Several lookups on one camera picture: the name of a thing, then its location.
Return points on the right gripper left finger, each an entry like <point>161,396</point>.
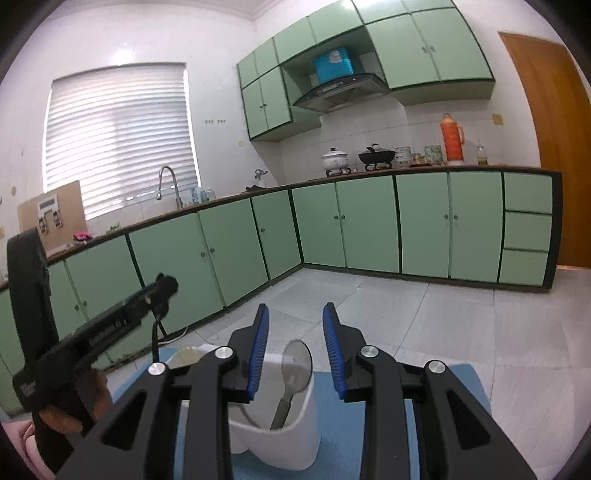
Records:
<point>174,423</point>

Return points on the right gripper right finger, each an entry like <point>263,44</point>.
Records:
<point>420,418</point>

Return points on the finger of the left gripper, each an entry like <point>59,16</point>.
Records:
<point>152,295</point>
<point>167,289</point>

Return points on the cream plastic fork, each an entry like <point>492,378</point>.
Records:
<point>188,356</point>

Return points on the large metal spoon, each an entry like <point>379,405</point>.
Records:
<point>296,368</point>

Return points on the black chopstick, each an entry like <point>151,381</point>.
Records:
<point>156,327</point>

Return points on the pink sleeved left forearm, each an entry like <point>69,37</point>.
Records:
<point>19,449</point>

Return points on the chrome kitchen faucet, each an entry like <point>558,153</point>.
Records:
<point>172,185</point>

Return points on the green lower kitchen cabinets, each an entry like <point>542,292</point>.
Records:
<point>489,225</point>

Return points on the person's left hand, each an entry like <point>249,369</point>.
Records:
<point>89,398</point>

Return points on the pink cloth on counter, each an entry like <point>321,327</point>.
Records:
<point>82,237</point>

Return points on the blue table mat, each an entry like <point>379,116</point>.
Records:
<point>341,431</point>

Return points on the cardboard box with scale picture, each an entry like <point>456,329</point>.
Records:
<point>58,215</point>

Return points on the white twin utensil holder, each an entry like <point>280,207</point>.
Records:
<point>295,446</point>

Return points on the metal kettle on counter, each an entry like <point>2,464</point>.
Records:
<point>258,176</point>

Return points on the white window blinds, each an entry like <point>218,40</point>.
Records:
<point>112,129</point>

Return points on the white lidded pot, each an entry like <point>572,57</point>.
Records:
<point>336,162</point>

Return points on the black wok with lid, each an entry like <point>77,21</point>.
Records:
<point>375,158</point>

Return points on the small glass oil bottle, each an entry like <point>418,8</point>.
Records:
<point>482,157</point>

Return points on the glass jars on counter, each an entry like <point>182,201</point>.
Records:
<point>432,155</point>

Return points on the black range hood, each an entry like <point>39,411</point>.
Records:
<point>343,92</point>

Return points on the blue box above hood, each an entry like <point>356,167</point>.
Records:
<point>333,64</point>

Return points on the orange thermos flask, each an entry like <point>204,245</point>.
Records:
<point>453,137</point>

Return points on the wooden door left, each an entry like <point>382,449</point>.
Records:
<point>560,109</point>

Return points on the green upper wall cabinets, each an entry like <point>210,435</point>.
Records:
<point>425,51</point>

